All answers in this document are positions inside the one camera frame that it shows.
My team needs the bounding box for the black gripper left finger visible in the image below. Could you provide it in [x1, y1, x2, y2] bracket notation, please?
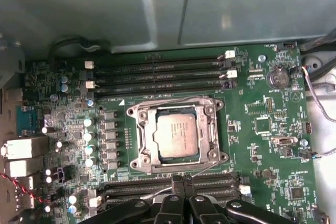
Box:
[85, 175, 186, 224]

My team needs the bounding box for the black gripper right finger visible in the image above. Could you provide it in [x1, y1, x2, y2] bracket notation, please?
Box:
[183, 175, 289, 224]

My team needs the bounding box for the metal socket cover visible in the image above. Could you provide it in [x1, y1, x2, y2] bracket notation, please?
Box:
[136, 102, 221, 168]

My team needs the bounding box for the silver CPU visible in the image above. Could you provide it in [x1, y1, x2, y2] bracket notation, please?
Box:
[153, 108, 198, 161]

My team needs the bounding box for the metal CPU socket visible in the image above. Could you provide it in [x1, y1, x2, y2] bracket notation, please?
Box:
[125, 95, 229, 175]

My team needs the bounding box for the green motherboard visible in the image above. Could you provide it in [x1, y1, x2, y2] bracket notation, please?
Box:
[22, 40, 320, 224]

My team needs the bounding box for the silver coin battery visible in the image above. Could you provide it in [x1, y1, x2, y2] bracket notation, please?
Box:
[266, 67, 289, 89]

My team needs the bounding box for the silver rear port block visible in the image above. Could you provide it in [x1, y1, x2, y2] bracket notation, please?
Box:
[0, 137, 50, 161]
[4, 157, 44, 179]

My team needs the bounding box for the blue rear port connector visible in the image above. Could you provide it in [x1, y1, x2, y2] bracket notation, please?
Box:
[15, 105, 44, 135]

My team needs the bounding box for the black PC case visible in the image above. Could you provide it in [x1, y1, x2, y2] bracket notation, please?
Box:
[0, 0, 336, 224]

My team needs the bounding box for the black cable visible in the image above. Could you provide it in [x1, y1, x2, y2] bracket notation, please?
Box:
[299, 27, 336, 51]
[48, 37, 111, 63]

